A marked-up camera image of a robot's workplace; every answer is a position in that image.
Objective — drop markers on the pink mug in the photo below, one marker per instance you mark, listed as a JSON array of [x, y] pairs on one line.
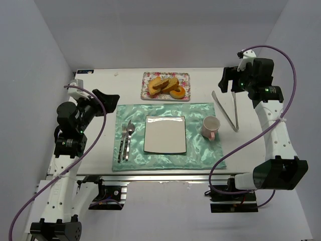
[[210, 127]]

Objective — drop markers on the fork with patterned handle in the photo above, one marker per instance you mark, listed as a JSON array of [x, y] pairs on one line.
[[124, 131]]

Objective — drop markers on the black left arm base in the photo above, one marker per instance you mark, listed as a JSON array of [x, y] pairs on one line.
[[109, 195]]

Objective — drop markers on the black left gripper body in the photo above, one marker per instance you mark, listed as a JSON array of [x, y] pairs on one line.
[[99, 106]]

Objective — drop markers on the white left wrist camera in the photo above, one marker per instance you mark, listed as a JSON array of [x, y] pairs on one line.
[[77, 93]]

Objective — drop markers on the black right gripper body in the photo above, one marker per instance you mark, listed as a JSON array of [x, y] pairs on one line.
[[232, 79]]

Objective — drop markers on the floral rectangular tray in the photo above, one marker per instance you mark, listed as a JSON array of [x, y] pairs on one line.
[[183, 78]]

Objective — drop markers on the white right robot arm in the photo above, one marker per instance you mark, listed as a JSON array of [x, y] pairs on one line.
[[282, 169]]

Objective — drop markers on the metal tongs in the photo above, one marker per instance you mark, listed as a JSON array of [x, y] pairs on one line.
[[230, 114]]

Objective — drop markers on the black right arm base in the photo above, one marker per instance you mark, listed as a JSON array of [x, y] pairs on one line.
[[235, 203]]

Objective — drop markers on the toasted bread slice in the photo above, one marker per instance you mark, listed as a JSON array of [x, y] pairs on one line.
[[172, 85], [151, 84]]

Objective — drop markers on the spoon with patterned handle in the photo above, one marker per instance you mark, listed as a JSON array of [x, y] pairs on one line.
[[131, 129]]

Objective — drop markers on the blue label sticker left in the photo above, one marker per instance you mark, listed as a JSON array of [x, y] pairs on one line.
[[85, 71]]

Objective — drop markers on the bread slice on tray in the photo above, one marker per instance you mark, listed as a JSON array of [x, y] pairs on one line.
[[159, 83]]

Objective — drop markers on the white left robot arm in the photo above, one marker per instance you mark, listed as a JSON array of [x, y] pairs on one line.
[[69, 198]]

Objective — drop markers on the curved orange bread piece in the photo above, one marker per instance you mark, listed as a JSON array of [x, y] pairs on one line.
[[179, 93]]

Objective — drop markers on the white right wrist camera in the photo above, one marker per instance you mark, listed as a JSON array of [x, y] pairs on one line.
[[246, 57]]

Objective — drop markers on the white square plate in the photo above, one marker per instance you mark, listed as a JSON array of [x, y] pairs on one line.
[[165, 135]]

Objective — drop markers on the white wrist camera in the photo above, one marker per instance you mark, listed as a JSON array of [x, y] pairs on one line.
[[246, 57], [77, 93]]

